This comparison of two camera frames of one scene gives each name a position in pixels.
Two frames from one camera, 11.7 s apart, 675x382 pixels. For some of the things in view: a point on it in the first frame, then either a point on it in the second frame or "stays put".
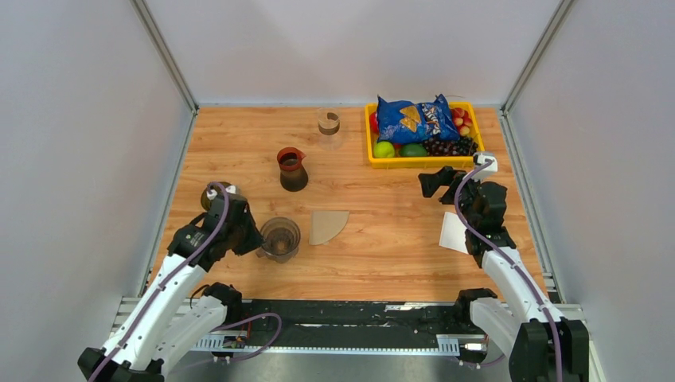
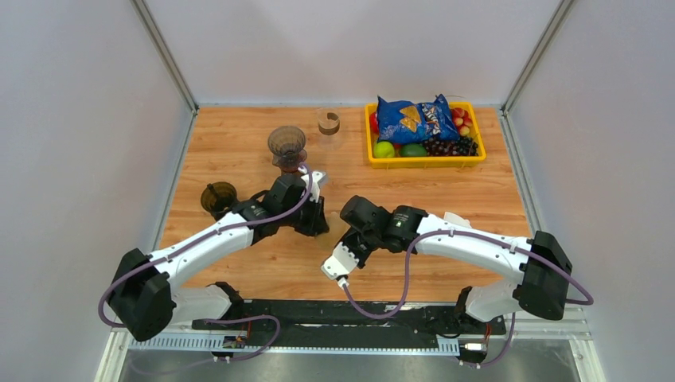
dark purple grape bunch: [442, 146] stays put
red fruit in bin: [373, 122] stays put
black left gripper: [255, 239] to [318, 223]
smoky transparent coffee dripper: [282, 239] to [286, 143]
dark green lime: [413, 150] stays put
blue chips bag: [405, 122] stays put
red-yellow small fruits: [462, 120] stays put
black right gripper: [430, 182] to [361, 257]
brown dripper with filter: [293, 176] stays put
